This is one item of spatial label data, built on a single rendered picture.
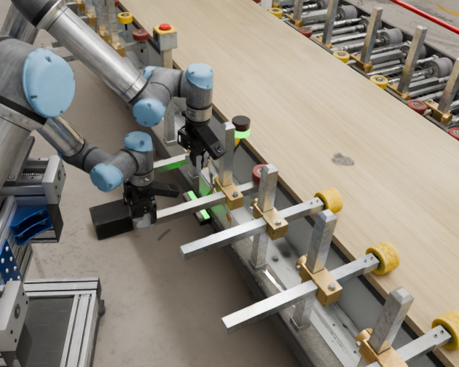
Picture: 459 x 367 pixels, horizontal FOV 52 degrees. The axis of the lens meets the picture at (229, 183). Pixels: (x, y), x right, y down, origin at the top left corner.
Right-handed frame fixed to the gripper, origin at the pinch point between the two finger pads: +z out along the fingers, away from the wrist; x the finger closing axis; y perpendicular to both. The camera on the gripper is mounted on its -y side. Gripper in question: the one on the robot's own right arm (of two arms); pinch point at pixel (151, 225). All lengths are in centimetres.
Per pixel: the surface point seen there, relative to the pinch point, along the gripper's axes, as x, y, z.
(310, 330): 49, -30, 12
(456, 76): -6, -136, -24
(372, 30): -57, -136, -24
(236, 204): 5.0, -28.5, -2.6
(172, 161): -24.3, -17.4, -3.4
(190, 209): 1.5, -13.1, -3.2
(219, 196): 0.9, -24.1, -4.1
